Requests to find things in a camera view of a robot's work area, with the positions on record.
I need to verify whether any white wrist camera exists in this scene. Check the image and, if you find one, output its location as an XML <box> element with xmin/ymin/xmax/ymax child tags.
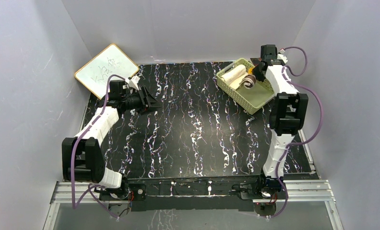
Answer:
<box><xmin>126</xmin><ymin>75</ymin><xmax>140</xmax><ymax>93</ymax></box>
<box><xmin>277</xmin><ymin>53</ymin><xmax>288</xmax><ymax>66</ymax></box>

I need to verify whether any white towel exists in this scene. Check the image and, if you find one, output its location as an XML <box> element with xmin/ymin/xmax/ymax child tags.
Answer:
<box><xmin>221</xmin><ymin>64</ymin><xmax>248</xmax><ymax>90</ymax></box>

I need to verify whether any wood framed whiteboard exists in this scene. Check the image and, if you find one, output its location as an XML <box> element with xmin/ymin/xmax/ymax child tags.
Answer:
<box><xmin>74</xmin><ymin>44</ymin><xmax>139</xmax><ymax>99</ymax></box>

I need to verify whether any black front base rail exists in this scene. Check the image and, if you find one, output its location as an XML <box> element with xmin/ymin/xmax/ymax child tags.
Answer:
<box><xmin>128</xmin><ymin>175</ymin><xmax>258</xmax><ymax>211</ymax></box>

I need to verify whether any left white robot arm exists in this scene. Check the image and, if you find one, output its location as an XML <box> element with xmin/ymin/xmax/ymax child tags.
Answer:
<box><xmin>61</xmin><ymin>80</ymin><xmax>160</xmax><ymax>199</ymax></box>

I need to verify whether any dark book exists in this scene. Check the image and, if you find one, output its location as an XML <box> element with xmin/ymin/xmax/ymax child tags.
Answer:
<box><xmin>250</xmin><ymin>57</ymin><xmax>262</xmax><ymax>66</ymax></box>

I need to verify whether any aluminium frame rail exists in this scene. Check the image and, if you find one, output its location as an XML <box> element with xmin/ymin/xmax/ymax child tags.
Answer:
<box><xmin>50</xmin><ymin>179</ymin><xmax>337</xmax><ymax>206</ymax></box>

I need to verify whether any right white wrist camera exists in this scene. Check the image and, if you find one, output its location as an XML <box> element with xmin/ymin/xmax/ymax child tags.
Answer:
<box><xmin>277</xmin><ymin>53</ymin><xmax>288</xmax><ymax>66</ymax></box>

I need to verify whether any orange towel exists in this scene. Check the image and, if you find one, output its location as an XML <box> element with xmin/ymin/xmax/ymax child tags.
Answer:
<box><xmin>240</xmin><ymin>68</ymin><xmax>257</xmax><ymax>90</ymax></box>

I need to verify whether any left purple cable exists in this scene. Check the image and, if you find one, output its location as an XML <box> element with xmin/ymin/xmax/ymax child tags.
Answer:
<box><xmin>70</xmin><ymin>74</ymin><xmax>127</xmax><ymax>219</ymax></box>

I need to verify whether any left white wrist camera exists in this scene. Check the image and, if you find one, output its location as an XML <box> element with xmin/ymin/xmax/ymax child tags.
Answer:
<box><xmin>126</xmin><ymin>75</ymin><xmax>140</xmax><ymax>93</ymax></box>

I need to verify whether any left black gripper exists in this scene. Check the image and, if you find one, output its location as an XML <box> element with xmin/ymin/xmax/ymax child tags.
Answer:
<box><xmin>122</xmin><ymin>87</ymin><xmax>163</xmax><ymax>115</ymax></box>

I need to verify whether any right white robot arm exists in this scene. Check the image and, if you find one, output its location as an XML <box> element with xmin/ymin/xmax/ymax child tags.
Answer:
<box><xmin>251</xmin><ymin>45</ymin><xmax>308</xmax><ymax>198</ymax></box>

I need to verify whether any green plastic basket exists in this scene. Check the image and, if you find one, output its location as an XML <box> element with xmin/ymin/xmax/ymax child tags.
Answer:
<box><xmin>216</xmin><ymin>58</ymin><xmax>274</xmax><ymax>115</ymax></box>

